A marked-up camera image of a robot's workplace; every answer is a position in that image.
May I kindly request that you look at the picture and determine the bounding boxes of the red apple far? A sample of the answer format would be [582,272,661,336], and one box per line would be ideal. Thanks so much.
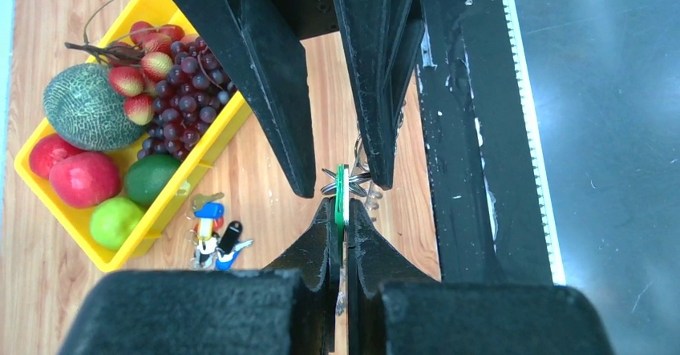
[29,133,84,180]

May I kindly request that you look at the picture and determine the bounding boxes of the green netted melon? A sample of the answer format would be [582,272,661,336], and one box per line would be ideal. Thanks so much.
[42,63,145,151]

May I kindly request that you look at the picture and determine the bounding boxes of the yellow plastic tray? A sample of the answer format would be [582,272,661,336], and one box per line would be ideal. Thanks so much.
[14,0,254,273]

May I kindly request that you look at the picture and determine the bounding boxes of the dark green lime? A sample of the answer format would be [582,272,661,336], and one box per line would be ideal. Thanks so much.
[123,155,180,207]

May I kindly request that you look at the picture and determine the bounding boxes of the red apple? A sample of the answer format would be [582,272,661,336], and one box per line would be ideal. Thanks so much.
[29,133,84,180]
[49,151,122,208]

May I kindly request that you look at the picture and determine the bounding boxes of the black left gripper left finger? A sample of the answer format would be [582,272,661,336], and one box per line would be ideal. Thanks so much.
[265,197,340,354]

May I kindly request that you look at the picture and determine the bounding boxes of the purple grape bunch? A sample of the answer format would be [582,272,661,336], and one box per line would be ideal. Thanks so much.
[137,36,237,161]

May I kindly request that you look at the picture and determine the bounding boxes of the pile of tagged keys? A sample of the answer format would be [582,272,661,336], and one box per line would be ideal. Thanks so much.
[186,192,253,272]

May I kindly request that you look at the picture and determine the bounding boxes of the red apple near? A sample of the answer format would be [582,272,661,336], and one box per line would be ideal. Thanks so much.
[49,151,122,208]

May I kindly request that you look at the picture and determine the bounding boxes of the light green apple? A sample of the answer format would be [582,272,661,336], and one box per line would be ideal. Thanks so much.
[89,196,145,251]

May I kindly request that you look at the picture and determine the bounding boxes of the keyring chain with green tag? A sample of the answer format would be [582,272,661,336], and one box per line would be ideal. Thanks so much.
[319,129,385,317]

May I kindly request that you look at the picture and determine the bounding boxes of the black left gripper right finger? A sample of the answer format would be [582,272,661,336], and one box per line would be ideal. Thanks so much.
[346,199,433,354]

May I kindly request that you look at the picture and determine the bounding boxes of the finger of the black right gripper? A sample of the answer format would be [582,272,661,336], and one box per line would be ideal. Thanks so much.
[173,0,316,198]
[334,0,424,190]

